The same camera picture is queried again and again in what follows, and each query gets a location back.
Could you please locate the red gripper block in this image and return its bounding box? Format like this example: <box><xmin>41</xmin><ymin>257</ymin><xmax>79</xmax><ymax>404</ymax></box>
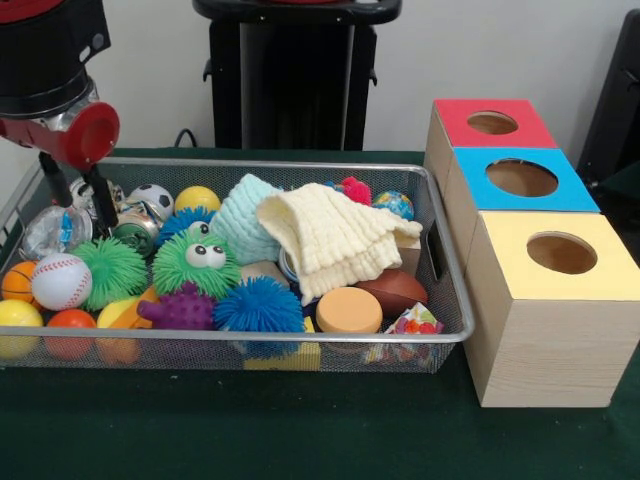
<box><xmin>0</xmin><ymin>100</ymin><xmax>121</xmax><ymax>227</ymax></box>

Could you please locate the clear plastic bottle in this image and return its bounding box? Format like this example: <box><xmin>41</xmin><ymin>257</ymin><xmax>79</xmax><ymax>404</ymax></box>
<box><xmin>20</xmin><ymin>205</ymin><xmax>93</xmax><ymax>261</ymax></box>

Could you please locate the clear mesh bin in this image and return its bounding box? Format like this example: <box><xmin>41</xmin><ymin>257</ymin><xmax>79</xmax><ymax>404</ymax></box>
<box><xmin>0</xmin><ymin>156</ymin><xmax>476</xmax><ymax>376</ymax></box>

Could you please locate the wooden box with three holes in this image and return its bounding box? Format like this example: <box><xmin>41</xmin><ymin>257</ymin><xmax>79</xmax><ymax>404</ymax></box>
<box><xmin>424</xmin><ymin>98</ymin><xmax>640</xmax><ymax>409</ymax></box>

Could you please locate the green spiky ball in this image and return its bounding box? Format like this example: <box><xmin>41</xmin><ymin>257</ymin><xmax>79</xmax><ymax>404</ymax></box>
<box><xmin>70</xmin><ymin>238</ymin><xmax>149</xmax><ymax>313</ymax></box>

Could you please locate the white baseball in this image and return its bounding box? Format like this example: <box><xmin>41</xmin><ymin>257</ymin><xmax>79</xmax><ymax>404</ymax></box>
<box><xmin>30</xmin><ymin>253</ymin><xmax>93</xmax><ymax>312</ymax></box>

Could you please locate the yellow ball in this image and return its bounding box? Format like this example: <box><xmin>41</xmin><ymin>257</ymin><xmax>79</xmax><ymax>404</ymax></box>
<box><xmin>175</xmin><ymin>186</ymin><xmax>222</xmax><ymax>214</ymax></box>

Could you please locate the green fuzzy ball with eyes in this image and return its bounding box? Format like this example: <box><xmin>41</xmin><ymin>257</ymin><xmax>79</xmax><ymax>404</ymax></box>
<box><xmin>151</xmin><ymin>226</ymin><xmax>243</xmax><ymax>299</ymax></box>

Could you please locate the purple spiky ball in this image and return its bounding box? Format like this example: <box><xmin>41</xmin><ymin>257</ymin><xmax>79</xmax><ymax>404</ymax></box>
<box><xmin>137</xmin><ymin>280</ymin><xmax>216</xmax><ymax>332</ymax></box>

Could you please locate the mint green knitted cloth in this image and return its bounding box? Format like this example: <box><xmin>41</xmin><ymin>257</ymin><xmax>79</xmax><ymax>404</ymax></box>
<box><xmin>210</xmin><ymin>174</ymin><xmax>288</xmax><ymax>267</ymax></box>

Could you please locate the blue spiky ball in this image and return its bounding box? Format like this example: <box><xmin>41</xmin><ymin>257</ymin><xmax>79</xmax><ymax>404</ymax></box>
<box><xmin>213</xmin><ymin>276</ymin><xmax>305</xmax><ymax>341</ymax></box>

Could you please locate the pale yellow knitted cloth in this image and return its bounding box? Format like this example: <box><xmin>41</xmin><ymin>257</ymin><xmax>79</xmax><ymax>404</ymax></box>
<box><xmin>257</xmin><ymin>183</ymin><xmax>423</xmax><ymax>305</ymax></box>

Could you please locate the dark green table cloth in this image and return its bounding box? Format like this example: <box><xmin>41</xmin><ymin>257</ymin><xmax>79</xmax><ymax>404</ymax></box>
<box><xmin>0</xmin><ymin>148</ymin><xmax>640</xmax><ymax>480</ymax></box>

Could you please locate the orange round disc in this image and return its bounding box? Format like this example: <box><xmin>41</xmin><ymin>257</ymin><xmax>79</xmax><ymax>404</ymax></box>
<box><xmin>316</xmin><ymin>287</ymin><xmax>384</xmax><ymax>337</ymax></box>

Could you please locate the small brown football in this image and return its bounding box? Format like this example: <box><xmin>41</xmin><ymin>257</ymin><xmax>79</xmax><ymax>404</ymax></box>
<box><xmin>356</xmin><ymin>269</ymin><xmax>430</xmax><ymax>319</ymax></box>

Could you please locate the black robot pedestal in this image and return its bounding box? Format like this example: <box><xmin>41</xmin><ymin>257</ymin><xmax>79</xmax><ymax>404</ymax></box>
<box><xmin>193</xmin><ymin>0</ymin><xmax>401</xmax><ymax>151</ymax></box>

